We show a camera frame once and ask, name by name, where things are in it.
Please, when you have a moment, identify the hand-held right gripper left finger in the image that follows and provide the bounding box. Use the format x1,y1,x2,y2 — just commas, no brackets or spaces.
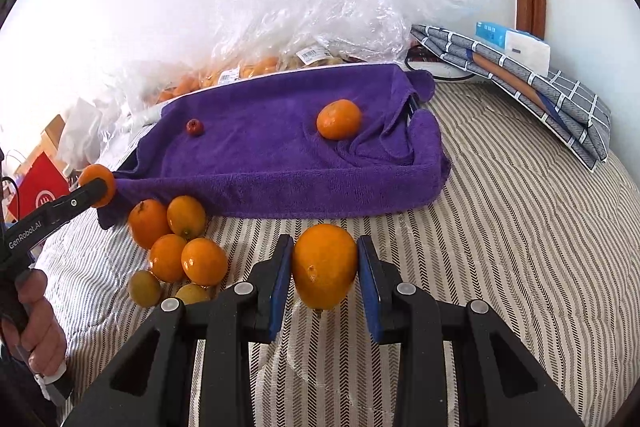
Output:
62,234,296,427

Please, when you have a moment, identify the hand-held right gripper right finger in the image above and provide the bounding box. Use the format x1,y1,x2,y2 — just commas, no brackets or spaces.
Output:
356,234,586,427

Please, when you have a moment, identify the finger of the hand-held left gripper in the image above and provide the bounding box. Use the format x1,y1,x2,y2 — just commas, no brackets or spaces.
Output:
70,178,111,210

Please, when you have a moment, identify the small orange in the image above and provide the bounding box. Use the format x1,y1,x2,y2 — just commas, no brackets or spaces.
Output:
78,164,117,208

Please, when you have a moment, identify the large oval orange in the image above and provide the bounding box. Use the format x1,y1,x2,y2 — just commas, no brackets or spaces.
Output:
291,223,359,312

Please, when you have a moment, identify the person's left hand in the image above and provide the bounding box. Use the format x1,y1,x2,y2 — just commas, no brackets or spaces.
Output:
15,268,69,379

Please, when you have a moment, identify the red paper bag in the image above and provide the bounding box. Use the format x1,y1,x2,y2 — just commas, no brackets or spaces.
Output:
7,152,71,223

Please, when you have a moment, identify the white plastic bag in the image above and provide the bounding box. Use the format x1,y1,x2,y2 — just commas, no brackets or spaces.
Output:
57,97,116,170

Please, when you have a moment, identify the cardboard box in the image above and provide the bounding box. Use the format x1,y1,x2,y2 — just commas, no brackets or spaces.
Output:
40,114,68,158

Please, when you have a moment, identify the yellow-green citrus fruit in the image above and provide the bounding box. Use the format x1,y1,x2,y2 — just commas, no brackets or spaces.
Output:
128,270,162,308
175,283,213,306

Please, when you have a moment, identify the purple towel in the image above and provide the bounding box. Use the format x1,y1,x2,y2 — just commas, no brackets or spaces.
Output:
97,63,452,230

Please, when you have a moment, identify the round orange with green stem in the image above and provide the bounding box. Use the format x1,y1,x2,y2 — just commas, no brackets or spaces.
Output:
316,99,363,140

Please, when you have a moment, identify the clear bag of oranges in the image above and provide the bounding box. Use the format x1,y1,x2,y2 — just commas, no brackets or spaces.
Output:
100,54,286,128

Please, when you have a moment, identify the clear bag of pale fruit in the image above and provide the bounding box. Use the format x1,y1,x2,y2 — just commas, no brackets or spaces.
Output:
277,37,406,70

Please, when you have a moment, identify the folded grey checkered cloth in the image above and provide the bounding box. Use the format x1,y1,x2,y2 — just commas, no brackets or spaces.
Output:
410,24,612,171

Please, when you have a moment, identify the blue and white box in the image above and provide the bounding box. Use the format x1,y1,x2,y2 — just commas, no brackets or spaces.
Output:
475,21,521,48

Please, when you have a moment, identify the large clear plastic bag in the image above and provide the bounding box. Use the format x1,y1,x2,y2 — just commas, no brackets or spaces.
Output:
210,0,441,70

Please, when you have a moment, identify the black cable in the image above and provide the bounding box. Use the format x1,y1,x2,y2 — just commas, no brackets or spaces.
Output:
402,52,481,84

